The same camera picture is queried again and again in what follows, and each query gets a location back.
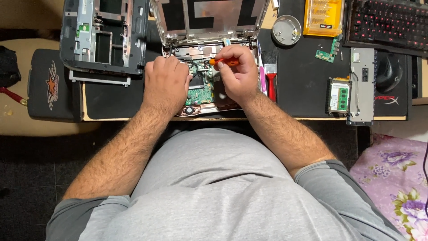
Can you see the purple floral cloth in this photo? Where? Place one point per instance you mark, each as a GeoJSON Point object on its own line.
{"type": "Point", "coordinates": [388, 180]}

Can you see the black bag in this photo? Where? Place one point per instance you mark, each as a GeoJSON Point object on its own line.
{"type": "Point", "coordinates": [8, 67]}

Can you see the person's grey shirt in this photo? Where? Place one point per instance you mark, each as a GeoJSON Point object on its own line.
{"type": "Point", "coordinates": [214, 187]}

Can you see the silver metal bracket frame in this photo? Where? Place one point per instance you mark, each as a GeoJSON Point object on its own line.
{"type": "Point", "coordinates": [100, 80]}

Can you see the hard drive in black caddy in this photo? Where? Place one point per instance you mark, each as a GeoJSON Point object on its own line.
{"type": "Point", "coordinates": [332, 97]}

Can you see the disassembled silver laptop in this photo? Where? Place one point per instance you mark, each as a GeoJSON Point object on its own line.
{"type": "Point", "coordinates": [214, 20]}

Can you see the yellow screwdriver bit case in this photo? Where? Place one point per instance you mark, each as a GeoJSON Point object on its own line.
{"type": "Point", "coordinates": [323, 16]}

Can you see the black mouse pad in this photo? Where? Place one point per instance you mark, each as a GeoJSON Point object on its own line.
{"type": "Point", "coordinates": [391, 103]}

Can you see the person's left hand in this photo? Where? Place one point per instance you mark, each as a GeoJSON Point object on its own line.
{"type": "Point", "coordinates": [163, 85]}

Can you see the dark laptop bottom cover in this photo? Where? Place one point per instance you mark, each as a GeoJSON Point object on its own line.
{"type": "Point", "coordinates": [103, 33]}

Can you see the black keyboard with red lights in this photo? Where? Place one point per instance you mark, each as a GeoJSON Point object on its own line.
{"type": "Point", "coordinates": [388, 23]}

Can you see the person's right hand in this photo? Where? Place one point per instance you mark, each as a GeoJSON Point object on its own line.
{"type": "Point", "coordinates": [242, 78]}

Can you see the pink plastic pry tool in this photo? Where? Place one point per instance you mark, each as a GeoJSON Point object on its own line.
{"type": "Point", "coordinates": [262, 80]}

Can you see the black desk mat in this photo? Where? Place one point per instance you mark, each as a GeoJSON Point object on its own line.
{"type": "Point", "coordinates": [304, 87]}
{"type": "Point", "coordinates": [113, 100]}

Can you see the round metal screw dish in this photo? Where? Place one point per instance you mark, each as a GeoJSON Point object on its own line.
{"type": "Point", "coordinates": [286, 30]}

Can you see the black computer mouse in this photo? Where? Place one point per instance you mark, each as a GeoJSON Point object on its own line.
{"type": "Point", "coordinates": [389, 72]}

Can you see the green memory module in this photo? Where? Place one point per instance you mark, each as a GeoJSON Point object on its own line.
{"type": "Point", "coordinates": [342, 98]}

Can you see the green laptop motherboard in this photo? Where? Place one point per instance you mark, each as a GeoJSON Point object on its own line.
{"type": "Point", "coordinates": [200, 93]}

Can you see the small green circuit board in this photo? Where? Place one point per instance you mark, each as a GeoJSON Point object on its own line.
{"type": "Point", "coordinates": [326, 55]}

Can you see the black pad with star logo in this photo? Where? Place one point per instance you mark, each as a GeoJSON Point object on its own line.
{"type": "Point", "coordinates": [50, 87]}

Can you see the person's left fingers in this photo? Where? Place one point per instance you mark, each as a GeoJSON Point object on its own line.
{"type": "Point", "coordinates": [172, 65]}

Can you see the grey metal drive bay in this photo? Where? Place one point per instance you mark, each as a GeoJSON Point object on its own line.
{"type": "Point", "coordinates": [366, 87]}

